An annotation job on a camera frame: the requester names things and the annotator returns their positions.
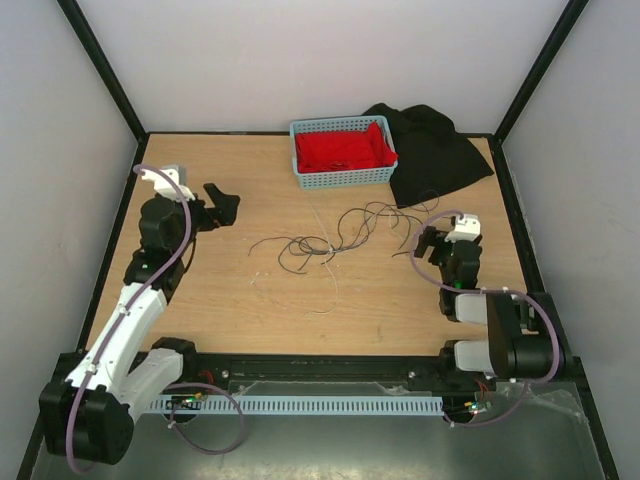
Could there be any grey wire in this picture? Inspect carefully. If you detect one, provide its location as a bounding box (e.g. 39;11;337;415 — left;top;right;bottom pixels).
247;201;401;266

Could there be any black metal frame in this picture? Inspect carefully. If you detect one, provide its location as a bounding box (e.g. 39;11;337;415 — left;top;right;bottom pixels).
14;0;621;480

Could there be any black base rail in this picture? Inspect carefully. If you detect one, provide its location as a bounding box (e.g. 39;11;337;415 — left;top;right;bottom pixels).
54;351;586;391

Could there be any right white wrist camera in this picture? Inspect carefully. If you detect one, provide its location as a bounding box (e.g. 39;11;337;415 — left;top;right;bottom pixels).
445;214;481;243

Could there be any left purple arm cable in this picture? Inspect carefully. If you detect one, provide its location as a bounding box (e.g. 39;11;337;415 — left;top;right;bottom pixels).
65;163;247;474

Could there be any blue perforated plastic basket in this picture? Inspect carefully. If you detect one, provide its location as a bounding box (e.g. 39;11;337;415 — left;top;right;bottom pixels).
289;115;398;189

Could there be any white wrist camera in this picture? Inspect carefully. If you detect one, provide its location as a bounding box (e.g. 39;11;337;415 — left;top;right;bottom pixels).
445;214;481;243
139;165;196;202

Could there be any grey slotted cable duct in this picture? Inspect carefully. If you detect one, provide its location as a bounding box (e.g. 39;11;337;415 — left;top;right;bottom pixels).
146;395;443;417

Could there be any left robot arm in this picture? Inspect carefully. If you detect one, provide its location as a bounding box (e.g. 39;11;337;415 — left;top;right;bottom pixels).
39;183;240;474

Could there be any black cloth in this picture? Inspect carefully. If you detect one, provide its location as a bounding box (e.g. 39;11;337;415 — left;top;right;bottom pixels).
364;103;494;208

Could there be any white thin wire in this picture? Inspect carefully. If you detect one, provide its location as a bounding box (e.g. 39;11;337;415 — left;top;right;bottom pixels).
302;209;426;321

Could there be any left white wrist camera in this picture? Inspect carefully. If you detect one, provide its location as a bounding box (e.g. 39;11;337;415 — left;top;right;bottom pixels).
139;165;196;202

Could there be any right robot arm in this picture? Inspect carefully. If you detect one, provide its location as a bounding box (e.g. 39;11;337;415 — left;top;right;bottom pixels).
411;226;575;389

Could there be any red cloth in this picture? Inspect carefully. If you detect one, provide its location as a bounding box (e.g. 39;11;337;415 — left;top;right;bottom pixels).
294;123;398;173

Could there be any black wire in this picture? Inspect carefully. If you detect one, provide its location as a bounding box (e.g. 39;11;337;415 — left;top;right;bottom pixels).
277;189;441;275

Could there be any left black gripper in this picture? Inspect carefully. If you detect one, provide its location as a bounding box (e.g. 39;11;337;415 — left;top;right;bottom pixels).
168;183;238;257

